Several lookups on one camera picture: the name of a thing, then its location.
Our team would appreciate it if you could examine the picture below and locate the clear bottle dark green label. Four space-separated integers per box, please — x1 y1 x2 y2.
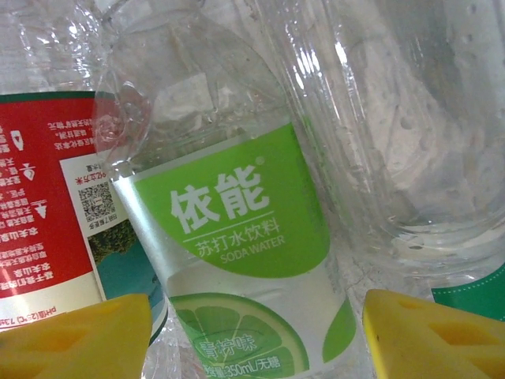
271 0 505 323

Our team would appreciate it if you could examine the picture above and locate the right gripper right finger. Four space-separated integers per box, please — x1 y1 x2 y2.
361 289 505 379

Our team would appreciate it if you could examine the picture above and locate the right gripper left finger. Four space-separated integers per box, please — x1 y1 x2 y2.
0 294 154 379

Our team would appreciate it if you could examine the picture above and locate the water bottle red label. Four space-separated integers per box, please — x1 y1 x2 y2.
0 0 170 344

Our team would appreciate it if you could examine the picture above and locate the soda water bottle green label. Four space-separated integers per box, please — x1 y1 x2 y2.
94 0 372 379

